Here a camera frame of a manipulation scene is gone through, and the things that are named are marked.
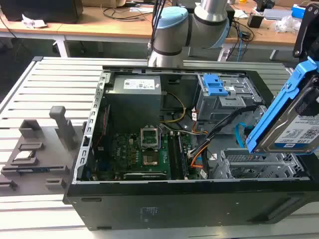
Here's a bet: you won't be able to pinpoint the black RAM slot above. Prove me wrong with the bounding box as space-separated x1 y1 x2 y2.
177 134 189 180
168 135 180 180

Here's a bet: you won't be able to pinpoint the RAM stick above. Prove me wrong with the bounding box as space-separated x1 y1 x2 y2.
1 167 51 174

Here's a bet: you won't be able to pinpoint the metal socket cover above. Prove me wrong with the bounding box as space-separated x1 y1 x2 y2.
140 126 160 150

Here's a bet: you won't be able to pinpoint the grey metal disk bay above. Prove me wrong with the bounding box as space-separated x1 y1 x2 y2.
207 148 311 180

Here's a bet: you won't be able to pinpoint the grey power supply unit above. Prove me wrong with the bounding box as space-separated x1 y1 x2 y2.
109 74 163 126

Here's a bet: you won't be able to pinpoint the blue hanging cable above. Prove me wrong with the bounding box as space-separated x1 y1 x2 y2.
236 31 244 62

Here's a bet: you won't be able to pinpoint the black desk cables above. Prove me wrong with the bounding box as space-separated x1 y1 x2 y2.
102 5 152 24

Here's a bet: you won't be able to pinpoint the CPU socket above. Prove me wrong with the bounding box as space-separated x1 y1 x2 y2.
142 151 160 167

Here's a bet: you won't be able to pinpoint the multicoloured wire bundle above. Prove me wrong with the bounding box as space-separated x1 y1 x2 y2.
191 123 211 136

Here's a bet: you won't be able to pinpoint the blue disk data wire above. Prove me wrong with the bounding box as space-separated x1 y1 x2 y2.
234 123 250 153

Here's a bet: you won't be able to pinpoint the black open PC case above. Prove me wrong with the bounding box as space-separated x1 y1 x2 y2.
62 65 319 232

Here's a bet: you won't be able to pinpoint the clear plastic bag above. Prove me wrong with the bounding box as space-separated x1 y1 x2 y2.
275 15 303 33

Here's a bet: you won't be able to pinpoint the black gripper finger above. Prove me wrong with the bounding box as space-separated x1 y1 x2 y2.
293 2 319 59
311 74 319 104

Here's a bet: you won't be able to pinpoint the small black box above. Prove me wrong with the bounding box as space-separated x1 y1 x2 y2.
247 13 265 28

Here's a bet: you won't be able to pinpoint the yellow wire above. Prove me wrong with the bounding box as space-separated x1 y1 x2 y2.
159 91 187 124

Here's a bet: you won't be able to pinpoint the large black box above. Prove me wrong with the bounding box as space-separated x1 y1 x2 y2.
0 0 84 24

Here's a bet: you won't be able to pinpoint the hard disk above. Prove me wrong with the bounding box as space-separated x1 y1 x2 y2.
245 56 319 157

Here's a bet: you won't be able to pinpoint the silver CPU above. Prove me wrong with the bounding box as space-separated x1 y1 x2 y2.
14 150 34 160

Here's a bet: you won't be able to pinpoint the grey metal drive cage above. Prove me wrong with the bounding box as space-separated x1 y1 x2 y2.
196 74 265 128

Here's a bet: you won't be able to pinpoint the grey parts rack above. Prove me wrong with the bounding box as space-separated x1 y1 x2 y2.
0 106 87 198

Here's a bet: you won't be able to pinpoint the blue plastic drive latch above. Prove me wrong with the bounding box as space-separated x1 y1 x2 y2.
202 73 229 98

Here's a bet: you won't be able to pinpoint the orange wire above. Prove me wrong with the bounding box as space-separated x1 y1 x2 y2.
190 144 209 170

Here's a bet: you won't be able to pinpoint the crumpled white paper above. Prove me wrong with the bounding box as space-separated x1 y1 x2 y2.
21 13 48 28

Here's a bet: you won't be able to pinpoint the blue cardboard box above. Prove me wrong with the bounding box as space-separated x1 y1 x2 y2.
291 3 312 18

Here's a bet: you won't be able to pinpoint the black disk power wire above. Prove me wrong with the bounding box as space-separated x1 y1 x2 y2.
188 106 257 156

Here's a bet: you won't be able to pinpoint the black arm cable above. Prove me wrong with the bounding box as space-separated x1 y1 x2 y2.
147 0 165 54

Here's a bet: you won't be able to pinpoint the green motherboard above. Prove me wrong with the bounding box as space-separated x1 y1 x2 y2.
94 129 200 181

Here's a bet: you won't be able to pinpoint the wooden desk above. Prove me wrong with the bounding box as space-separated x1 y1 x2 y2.
0 0 319 47

